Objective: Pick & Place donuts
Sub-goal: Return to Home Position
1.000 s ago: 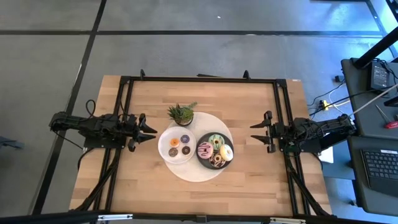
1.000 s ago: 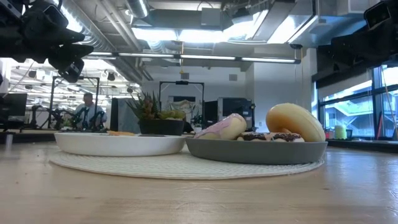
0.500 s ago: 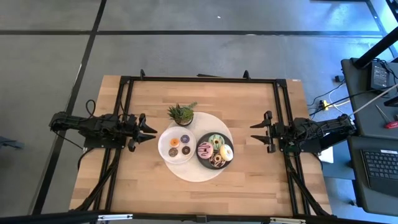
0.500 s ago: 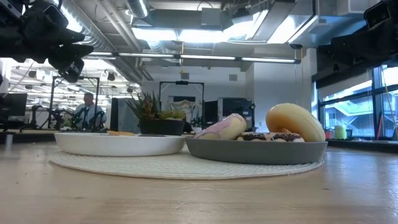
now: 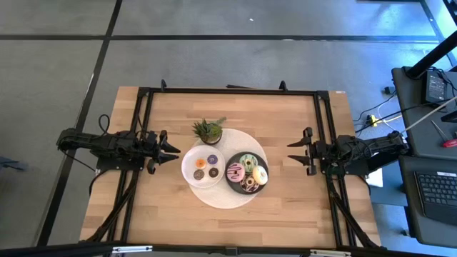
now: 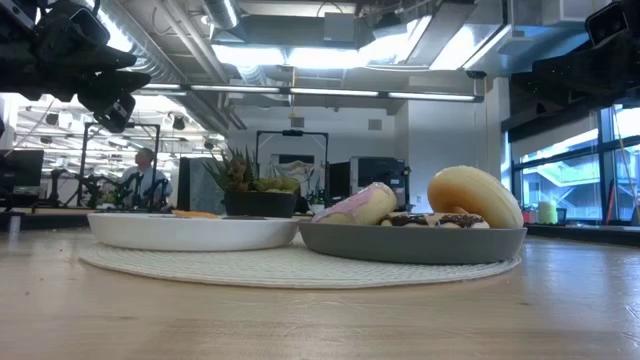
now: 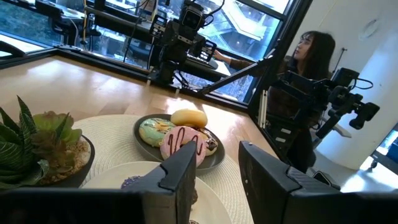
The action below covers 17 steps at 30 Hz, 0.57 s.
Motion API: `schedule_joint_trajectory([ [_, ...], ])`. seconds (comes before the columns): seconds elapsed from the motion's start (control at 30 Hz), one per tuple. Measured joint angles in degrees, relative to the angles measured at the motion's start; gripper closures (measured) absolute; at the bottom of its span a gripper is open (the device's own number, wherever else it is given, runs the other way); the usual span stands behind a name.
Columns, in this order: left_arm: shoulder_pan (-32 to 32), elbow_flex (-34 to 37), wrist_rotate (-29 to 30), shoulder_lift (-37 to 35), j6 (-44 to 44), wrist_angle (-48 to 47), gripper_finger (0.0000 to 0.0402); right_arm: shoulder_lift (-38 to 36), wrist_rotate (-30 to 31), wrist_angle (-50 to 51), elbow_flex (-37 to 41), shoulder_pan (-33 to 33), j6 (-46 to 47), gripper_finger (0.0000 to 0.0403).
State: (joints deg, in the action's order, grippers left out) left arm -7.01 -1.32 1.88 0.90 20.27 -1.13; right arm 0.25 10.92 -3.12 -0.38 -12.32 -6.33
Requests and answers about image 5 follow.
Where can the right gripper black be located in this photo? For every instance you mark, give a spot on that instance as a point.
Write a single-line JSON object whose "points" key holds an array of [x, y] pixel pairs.
{"points": [[320, 151]]}

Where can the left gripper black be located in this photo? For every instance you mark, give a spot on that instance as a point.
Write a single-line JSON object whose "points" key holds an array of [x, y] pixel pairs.
{"points": [[151, 146]]}

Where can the small orange donut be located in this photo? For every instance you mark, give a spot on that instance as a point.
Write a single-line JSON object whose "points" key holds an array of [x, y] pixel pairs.
{"points": [[198, 163]]}

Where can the small brown sprinkled donut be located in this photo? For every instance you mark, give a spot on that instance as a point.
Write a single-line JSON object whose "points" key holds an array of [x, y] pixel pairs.
{"points": [[196, 175]]}

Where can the small purple donut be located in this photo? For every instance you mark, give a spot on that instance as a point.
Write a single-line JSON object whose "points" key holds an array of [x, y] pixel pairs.
{"points": [[209, 160]]}

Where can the large white blue-iced donut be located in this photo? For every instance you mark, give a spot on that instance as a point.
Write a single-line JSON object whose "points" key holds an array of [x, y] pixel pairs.
{"points": [[264, 175]]}

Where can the small chocolate glazed donut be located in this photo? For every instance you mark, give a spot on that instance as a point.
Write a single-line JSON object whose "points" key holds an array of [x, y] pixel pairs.
{"points": [[213, 172]]}

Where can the large green iced donut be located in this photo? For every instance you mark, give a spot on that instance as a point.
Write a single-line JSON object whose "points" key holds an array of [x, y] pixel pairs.
{"points": [[243, 160]]}

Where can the large pink iced donut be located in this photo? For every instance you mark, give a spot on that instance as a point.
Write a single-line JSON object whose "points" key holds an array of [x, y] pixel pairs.
{"points": [[231, 173]]}

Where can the large chocolate white-drizzle donut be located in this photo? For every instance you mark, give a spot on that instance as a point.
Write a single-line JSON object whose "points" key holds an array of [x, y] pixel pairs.
{"points": [[244, 185]]}

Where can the white plate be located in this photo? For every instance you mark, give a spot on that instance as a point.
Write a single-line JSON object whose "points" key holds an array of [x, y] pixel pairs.
{"points": [[189, 167]]}

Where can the potted succulent plant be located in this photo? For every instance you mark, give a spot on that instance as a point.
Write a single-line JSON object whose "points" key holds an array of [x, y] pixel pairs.
{"points": [[210, 132]]}

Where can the dark grey plate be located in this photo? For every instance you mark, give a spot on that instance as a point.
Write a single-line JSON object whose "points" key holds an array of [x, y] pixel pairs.
{"points": [[232, 159]]}

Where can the white paper sheet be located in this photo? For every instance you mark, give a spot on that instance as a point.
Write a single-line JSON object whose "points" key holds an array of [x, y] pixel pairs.
{"points": [[375, 178]]}

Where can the yellow plug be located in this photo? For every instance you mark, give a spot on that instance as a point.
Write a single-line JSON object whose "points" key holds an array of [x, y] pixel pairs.
{"points": [[373, 120]]}

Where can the round white woven placemat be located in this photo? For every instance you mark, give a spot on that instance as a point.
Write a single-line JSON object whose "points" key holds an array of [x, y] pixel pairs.
{"points": [[221, 198]]}

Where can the small black floor plug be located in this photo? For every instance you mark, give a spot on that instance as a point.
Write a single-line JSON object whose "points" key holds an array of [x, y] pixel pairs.
{"points": [[389, 90]]}

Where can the black keyboard desk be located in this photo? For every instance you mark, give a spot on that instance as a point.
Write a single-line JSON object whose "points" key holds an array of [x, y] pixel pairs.
{"points": [[408, 200]]}

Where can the dark grey side desk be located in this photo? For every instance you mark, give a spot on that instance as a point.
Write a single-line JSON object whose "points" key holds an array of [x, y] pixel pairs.
{"points": [[417, 118]]}

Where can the black crossbeam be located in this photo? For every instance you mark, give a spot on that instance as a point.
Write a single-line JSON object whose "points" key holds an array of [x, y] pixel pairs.
{"points": [[71, 250]]}

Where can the black keyboard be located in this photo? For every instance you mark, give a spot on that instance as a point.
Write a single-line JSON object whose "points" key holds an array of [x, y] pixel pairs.
{"points": [[437, 192]]}

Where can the black power adapter box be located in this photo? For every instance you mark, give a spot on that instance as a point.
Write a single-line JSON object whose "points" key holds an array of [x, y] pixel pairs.
{"points": [[436, 87]]}

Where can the black pole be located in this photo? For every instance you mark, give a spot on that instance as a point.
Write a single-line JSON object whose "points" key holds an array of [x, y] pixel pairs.
{"points": [[432, 55]]}

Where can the black aluminium table frame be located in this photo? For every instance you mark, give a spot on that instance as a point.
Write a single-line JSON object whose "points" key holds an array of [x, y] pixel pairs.
{"points": [[232, 91]]}

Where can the silver bracket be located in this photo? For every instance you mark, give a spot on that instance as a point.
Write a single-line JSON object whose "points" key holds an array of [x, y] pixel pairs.
{"points": [[330, 253], [132, 249]]}

